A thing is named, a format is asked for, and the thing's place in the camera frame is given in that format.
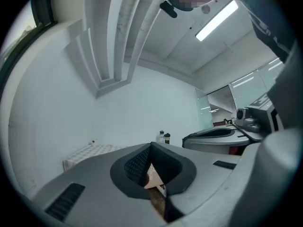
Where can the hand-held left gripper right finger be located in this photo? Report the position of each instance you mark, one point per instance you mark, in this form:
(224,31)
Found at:
(201,164)

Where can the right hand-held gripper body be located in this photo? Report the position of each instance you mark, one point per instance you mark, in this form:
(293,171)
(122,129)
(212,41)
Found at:
(258,117)

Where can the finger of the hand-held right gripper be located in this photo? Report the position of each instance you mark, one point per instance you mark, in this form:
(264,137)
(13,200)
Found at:
(213,129)
(213,144)

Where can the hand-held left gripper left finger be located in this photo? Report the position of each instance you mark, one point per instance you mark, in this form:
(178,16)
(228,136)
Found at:
(94,174)

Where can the checkered beige floral tablecloth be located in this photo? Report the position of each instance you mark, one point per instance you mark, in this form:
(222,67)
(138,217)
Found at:
(94,151)

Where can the person's black garment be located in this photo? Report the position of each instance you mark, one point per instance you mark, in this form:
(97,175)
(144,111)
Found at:
(267,25)

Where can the long ceiling light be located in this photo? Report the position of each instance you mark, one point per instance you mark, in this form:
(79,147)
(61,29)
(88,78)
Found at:
(216,20)

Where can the dark-framed window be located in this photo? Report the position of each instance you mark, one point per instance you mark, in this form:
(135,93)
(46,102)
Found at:
(21,27)

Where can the glass partition wall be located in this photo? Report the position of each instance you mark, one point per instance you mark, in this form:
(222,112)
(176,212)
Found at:
(246,91)

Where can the white wall socket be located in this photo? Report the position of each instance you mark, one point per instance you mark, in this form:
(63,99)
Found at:
(93,142)

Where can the black head camera mount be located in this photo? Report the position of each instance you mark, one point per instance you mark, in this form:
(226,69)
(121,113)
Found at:
(168,9)

